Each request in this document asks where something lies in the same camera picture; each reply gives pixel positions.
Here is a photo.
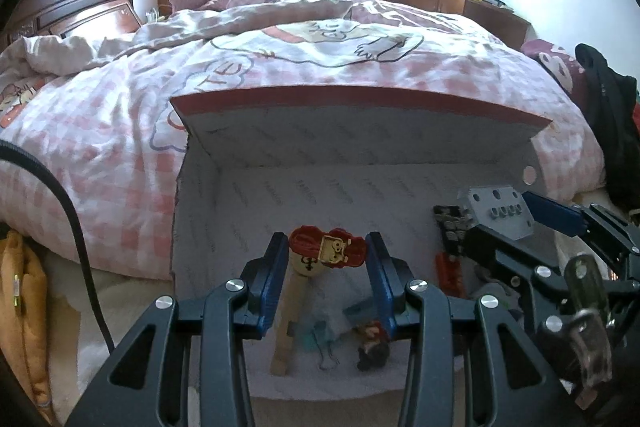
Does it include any notched wooden block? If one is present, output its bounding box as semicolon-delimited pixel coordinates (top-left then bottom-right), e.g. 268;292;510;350
270;267;306;377

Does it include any red and gold charm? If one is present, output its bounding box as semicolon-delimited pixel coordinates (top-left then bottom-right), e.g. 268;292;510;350
289;225;368;269

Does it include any red cardboard box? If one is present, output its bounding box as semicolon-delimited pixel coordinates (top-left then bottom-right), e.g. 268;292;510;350
169;84;555;400

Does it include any maroon cartoon pillow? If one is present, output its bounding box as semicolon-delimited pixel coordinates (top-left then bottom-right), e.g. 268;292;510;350
520;38;586;92

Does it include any black braided cable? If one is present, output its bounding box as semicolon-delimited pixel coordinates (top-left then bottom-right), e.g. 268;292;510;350
0;139;116;350

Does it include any teal binder clip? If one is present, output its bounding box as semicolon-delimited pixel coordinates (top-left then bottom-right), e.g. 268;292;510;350
295;319;346;370

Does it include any white towel blanket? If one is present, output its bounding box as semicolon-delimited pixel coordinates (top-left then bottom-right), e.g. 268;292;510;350
40;257;501;427

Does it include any grey plate with holes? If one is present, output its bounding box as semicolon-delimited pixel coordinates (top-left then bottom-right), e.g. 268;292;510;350
457;184;536;242

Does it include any black garment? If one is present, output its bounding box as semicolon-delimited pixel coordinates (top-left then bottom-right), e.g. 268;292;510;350
574;43;640;212

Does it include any small toy figurine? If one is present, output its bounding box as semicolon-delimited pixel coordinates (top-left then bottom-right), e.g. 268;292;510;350
355;319;393;373

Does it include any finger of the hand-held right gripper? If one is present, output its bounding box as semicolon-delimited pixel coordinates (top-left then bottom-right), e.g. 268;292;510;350
522;191;640;268
466;226;571;308

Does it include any dark wave-patterned triangular pouch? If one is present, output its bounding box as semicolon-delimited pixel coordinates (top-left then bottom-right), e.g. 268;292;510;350
433;204;476;258

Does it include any dark wooden headboard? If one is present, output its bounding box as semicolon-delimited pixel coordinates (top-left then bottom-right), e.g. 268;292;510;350
0;0;143;52

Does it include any round wooden chess piece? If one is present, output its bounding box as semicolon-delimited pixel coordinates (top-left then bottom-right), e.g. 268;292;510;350
290;252;326;280

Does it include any pink checkered duvet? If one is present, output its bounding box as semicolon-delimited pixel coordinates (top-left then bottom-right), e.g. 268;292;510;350
0;0;608;280

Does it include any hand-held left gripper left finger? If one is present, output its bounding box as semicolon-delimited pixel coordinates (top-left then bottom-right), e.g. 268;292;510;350
65;232;291;427

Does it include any red lighter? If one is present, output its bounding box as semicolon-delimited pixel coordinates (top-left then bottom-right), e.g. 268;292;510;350
435;252;468;300

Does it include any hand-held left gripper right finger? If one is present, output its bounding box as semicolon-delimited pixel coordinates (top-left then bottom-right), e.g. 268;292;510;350
365;231;576;427

